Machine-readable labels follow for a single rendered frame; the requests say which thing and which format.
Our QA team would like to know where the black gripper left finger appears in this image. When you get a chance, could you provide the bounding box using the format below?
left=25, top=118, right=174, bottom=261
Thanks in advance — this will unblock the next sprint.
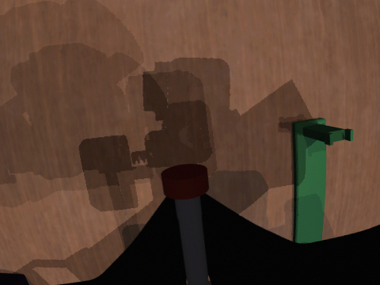
left=63, top=196, right=187, bottom=285

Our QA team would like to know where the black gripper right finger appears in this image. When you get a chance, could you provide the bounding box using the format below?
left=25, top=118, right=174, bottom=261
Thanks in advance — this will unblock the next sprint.
left=200, top=193, right=380, bottom=285

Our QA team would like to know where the grey tapered pin with dark red head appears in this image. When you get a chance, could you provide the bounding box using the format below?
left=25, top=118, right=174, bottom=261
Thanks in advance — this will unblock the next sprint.
left=161, top=164, right=209, bottom=285

